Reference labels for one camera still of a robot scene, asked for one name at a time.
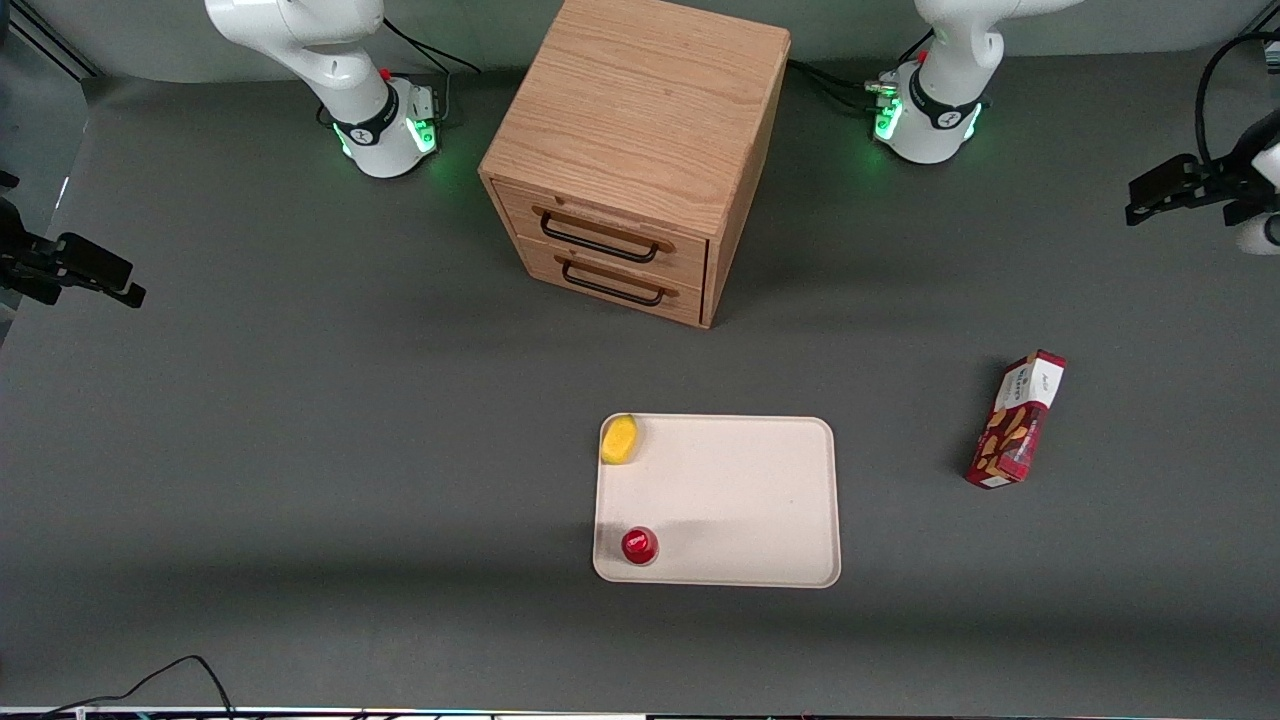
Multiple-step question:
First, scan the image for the beige rectangular tray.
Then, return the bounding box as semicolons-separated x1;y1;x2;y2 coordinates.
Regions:
592;413;842;589

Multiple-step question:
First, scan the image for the black looped gripper cable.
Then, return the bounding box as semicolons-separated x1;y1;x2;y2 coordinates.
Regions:
1194;32;1280;167

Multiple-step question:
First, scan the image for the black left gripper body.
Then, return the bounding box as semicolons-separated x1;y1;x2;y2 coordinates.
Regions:
1196;122;1280;227

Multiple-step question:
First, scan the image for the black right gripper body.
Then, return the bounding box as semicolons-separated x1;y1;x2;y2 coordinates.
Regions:
0;171;63;307

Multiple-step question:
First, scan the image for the black metal drawer handle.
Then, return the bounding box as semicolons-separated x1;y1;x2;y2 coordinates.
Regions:
560;256;667;307
538;208;663;265

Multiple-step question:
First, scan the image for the black arm base cable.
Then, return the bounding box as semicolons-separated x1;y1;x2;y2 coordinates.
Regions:
788;30;935;113
382;16;483;123

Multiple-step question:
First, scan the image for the red cookie box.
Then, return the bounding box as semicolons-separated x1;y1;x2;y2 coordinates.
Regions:
964;349;1067;490

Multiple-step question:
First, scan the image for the black left arm base cable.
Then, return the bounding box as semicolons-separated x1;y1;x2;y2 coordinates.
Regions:
788;30;935;113

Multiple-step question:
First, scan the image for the black cable on table edge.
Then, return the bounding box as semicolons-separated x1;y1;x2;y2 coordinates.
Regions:
38;654;237;717

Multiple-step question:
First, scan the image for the black right arm base cable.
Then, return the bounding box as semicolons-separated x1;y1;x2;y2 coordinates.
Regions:
382;16;483;123

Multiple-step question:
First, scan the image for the wooden drawer front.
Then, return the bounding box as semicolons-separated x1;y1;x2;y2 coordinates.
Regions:
515;236;705;327
492;180;711;293

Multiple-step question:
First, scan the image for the yellow lemon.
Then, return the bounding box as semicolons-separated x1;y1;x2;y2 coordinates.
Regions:
600;413;640;467

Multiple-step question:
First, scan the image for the wooden two-drawer cabinet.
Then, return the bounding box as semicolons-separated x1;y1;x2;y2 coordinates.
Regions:
478;0;792;330

